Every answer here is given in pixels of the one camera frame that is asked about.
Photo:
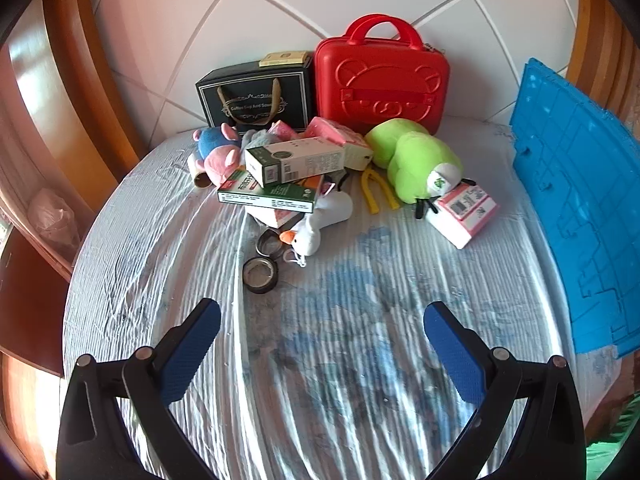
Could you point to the red bear-embossed carry case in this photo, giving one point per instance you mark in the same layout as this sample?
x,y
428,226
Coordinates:
x,y
380,85

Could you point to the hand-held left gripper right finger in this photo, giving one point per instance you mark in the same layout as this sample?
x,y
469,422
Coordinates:
x,y
457,355

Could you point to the grey plush toy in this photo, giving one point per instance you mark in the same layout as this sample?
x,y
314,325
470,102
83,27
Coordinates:
x,y
255,140

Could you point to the blue plastic crate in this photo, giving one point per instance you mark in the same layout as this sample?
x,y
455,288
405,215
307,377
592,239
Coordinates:
x,y
575,185

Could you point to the pink packet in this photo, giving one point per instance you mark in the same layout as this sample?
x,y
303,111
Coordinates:
x,y
285,131

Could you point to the green flat box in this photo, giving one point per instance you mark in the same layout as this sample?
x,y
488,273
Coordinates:
x,y
270,195

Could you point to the white goose plush toy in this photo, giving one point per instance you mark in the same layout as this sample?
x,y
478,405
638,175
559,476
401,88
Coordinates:
x,y
310,232

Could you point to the black gift bag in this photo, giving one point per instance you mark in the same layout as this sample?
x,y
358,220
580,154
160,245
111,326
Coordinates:
x,y
250,90

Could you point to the wooden nightstand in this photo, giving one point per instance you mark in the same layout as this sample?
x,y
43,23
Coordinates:
x,y
30,310

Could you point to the green cloth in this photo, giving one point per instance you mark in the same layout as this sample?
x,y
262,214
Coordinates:
x,y
612,460

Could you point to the black tape roll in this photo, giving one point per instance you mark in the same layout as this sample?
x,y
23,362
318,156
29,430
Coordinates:
x,y
247,280

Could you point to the small cream box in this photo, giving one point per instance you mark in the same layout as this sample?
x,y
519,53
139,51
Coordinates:
x,y
282,57

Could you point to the green plush toy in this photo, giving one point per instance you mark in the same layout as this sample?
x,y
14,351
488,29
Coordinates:
x,y
410,160

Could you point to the white padded wooden headboard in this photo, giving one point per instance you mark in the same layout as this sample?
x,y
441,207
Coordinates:
x,y
250,20

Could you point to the white green box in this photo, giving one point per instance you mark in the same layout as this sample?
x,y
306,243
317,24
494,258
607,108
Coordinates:
x,y
300,160

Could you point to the yellow duck toy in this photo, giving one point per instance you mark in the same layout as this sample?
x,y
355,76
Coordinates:
x,y
368,190

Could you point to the clear plastic bag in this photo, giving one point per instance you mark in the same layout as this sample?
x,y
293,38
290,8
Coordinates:
x,y
52,220

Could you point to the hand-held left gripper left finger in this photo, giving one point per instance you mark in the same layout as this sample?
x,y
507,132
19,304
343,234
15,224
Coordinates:
x,y
192,350

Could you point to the pink white labelled box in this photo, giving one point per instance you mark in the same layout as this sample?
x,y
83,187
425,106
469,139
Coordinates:
x,y
340,135
465,215

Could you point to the pink plush toy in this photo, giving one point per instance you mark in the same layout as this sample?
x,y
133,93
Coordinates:
x,y
220,165

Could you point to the blue plush toy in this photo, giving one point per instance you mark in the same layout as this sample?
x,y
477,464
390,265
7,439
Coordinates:
x,y
212,140

